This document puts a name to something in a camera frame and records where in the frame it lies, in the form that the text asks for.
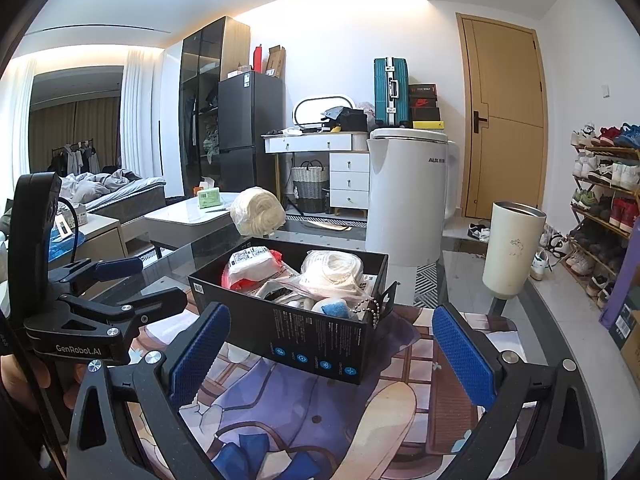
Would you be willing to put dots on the red and white packet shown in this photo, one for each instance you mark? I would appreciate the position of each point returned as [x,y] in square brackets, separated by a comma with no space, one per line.
[250,265]

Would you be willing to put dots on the green tissue box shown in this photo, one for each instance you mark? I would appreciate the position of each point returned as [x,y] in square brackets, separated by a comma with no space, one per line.
[208,198]

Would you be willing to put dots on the open cardboard box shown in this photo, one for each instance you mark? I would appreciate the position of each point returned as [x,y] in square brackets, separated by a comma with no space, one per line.
[632,365]

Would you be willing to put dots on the orange and white tissue box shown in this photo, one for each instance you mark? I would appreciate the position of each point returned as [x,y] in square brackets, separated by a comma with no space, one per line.
[201,187]

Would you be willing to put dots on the woven basket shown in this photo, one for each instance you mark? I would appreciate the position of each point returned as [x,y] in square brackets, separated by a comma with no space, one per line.
[310,187]

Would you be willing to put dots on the black handbag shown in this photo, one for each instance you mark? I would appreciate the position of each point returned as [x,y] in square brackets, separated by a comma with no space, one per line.
[354,120]

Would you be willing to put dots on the oval vanity mirror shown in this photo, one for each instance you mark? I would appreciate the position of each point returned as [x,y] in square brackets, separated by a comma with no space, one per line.
[312,110]

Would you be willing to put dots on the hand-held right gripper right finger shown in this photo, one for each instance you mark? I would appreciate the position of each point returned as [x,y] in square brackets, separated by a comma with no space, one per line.
[465,360]

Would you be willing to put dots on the grey plush toy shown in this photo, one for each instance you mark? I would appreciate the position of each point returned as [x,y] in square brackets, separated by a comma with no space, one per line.
[365,108]

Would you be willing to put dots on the brown curtain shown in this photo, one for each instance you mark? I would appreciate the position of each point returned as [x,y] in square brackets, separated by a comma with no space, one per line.
[95,130]

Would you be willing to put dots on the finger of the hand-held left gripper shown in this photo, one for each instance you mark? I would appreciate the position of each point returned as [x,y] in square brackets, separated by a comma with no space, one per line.
[150,305]
[117,267]

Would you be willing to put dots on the clothes rack with garments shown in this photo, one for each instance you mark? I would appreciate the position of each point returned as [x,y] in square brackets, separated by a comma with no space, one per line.
[70,157]

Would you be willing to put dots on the purple box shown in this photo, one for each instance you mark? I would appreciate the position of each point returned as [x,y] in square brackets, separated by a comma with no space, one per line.
[622,280]

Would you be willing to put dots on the grey bed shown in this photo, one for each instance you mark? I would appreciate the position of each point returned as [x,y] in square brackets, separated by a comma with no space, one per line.
[115,192]

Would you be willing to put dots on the beige side cabinet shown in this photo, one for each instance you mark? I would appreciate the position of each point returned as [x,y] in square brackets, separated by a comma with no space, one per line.
[100,240]

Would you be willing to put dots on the wooden shoe rack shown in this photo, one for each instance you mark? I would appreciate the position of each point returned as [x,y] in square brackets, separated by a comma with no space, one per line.
[600,220]

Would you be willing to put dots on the small white box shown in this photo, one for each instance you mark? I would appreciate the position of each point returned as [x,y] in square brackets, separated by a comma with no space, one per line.
[237,72]

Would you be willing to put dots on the black and white patterned rug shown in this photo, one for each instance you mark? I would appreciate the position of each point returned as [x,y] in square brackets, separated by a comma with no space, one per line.
[325,217]

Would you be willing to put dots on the white and blue plush toy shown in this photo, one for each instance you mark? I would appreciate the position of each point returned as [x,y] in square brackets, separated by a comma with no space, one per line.
[332,307]

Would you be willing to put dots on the cream cylindrical bin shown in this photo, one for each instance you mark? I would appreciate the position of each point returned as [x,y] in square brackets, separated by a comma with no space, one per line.
[512,255]

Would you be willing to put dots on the black shoe box red label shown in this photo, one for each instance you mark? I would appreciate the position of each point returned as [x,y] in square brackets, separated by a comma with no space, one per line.
[423,90]

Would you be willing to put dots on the geometric patterned floor mat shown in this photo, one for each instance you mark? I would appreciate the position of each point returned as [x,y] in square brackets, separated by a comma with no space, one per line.
[427,287]

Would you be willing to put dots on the white mini washing machine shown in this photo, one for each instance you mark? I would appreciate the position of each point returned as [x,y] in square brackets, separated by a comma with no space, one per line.
[405,200]

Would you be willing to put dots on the grey coffee table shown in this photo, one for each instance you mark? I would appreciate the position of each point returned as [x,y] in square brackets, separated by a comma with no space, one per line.
[185,220]

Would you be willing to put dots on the white sheer curtain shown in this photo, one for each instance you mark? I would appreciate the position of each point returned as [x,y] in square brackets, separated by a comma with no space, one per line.
[142,115]

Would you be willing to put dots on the printed desk mat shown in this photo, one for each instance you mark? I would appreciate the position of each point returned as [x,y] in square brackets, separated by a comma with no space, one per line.
[350,410]

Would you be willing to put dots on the person's left hand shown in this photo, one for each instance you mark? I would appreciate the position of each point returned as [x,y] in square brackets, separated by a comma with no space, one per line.
[20,375]

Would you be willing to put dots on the brown cardboard carton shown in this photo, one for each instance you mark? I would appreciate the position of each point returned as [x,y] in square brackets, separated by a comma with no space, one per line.
[275,62]

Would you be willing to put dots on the teal suitcase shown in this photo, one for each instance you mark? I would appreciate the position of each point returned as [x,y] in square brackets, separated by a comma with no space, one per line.
[391,92]

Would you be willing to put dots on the black and white sneaker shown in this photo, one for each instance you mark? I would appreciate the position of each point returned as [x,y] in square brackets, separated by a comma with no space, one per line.
[475,230]
[486,234]

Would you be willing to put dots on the dark grey fridge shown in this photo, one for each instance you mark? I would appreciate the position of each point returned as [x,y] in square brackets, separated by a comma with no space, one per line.
[250,130]

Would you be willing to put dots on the dark glass wardrobe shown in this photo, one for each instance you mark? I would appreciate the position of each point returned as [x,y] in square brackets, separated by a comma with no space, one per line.
[200,85]

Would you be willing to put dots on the black cardboard box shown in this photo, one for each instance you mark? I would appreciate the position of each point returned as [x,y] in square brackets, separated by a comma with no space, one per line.
[310,340]

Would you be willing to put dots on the cream yarn bundle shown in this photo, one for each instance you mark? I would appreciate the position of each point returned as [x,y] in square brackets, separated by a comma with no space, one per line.
[257,210]

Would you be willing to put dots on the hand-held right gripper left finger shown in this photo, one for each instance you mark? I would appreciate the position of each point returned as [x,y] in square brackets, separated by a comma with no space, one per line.
[200,355]

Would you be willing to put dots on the white vanity desk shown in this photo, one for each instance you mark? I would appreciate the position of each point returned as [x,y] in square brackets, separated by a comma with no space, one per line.
[350,175]

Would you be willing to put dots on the black shoe box red picture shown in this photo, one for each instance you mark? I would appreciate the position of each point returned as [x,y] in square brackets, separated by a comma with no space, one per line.
[424,102]

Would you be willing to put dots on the white labelled box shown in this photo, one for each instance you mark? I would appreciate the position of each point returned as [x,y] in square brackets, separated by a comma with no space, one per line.
[67,225]

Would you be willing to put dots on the wooden door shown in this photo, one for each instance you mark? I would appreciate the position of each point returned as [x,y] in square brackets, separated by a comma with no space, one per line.
[505,85]

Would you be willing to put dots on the blue plastic package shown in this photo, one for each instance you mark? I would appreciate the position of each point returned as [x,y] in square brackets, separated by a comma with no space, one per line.
[60,249]

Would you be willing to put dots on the red tall box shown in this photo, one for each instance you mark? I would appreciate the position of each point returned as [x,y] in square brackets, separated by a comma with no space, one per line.
[257,59]

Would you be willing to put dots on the plain black box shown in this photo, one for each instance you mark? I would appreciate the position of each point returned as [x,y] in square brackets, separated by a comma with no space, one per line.
[425,114]

